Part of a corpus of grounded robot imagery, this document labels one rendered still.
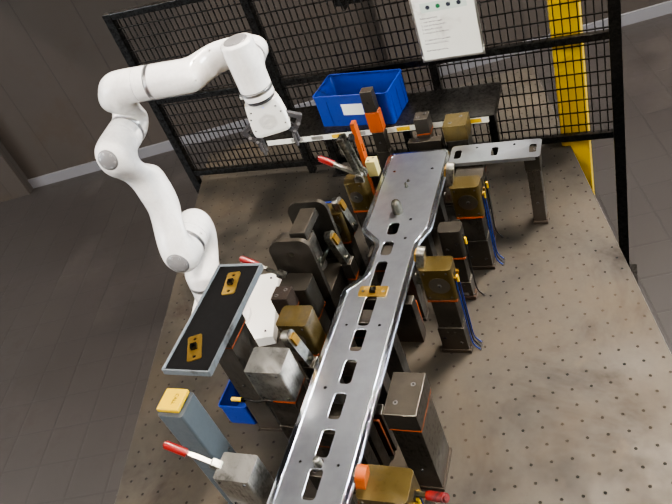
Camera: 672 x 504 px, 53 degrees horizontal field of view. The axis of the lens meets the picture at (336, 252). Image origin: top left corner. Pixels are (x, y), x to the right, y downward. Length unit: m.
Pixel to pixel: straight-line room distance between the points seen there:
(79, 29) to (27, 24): 0.34
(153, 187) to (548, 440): 1.27
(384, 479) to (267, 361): 0.43
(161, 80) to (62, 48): 3.40
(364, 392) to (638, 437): 0.68
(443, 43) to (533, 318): 1.03
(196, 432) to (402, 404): 0.49
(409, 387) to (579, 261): 0.88
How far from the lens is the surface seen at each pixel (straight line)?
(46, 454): 3.60
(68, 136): 5.54
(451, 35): 2.52
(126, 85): 1.85
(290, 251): 1.87
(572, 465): 1.83
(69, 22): 5.08
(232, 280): 1.84
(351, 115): 2.54
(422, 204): 2.12
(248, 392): 1.95
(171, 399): 1.66
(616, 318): 2.10
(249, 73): 1.73
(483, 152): 2.27
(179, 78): 1.79
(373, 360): 1.72
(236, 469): 1.59
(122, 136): 1.94
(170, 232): 2.07
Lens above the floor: 2.28
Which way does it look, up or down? 39 degrees down
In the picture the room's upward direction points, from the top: 22 degrees counter-clockwise
